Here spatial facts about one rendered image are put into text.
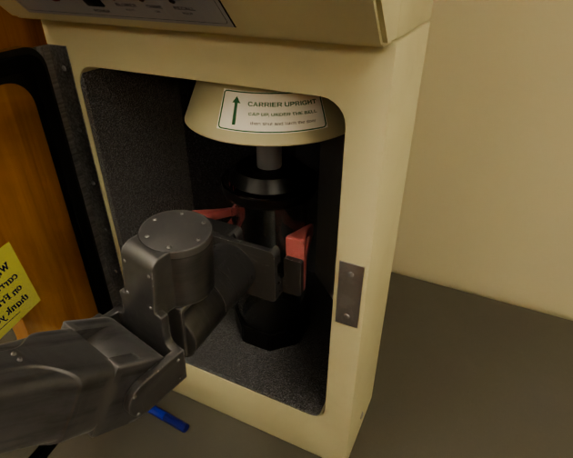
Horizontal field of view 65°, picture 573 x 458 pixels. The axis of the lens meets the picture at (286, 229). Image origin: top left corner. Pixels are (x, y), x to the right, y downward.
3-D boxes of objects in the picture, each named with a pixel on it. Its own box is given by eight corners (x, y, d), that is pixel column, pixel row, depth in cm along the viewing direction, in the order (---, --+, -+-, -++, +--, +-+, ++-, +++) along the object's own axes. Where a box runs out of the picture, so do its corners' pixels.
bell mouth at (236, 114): (242, 84, 56) (239, 37, 53) (381, 103, 49) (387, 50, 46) (145, 128, 42) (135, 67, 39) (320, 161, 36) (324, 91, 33)
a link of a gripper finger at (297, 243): (273, 194, 52) (231, 235, 45) (330, 207, 50) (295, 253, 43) (275, 242, 56) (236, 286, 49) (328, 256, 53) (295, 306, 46)
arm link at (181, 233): (66, 365, 38) (132, 425, 34) (29, 261, 31) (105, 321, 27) (174, 290, 46) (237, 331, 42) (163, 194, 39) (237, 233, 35)
